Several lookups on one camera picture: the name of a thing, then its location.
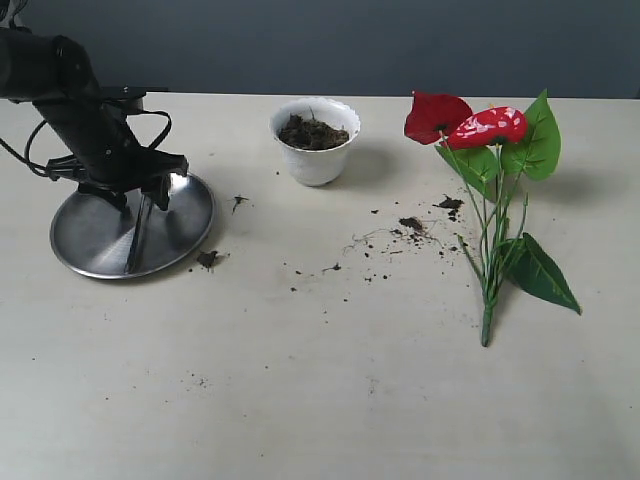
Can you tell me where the dirt clump near plate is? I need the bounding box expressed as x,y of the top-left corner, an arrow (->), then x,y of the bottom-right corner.
194,250 -> 231,273

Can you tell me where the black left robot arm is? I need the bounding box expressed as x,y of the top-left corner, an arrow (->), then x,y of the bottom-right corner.
1,28 -> 189,211

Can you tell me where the small dirt twig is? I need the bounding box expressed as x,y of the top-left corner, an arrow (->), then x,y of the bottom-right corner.
232,195 -> 249,213

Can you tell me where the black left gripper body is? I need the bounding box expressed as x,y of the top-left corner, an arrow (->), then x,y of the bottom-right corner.
46,130 -> 189,194

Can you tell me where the steel spoon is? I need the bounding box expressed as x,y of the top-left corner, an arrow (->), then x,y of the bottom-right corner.
124,194 -> 152,274

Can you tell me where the white scalloped flower pot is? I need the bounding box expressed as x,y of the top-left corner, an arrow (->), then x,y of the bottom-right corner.
269,97 -> 361,187

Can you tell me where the artificial red anthurium plant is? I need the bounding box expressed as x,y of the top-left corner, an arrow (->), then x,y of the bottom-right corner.
404,91 -> 582,347

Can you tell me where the round steel plate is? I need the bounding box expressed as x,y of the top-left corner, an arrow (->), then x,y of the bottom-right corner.
50,174 -> 217,280

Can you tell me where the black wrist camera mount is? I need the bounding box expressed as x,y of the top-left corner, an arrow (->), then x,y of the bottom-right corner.
101,86 -> 147,116

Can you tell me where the dirt clump with roots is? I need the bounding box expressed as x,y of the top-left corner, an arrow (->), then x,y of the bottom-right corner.
342,216 -> 444,258

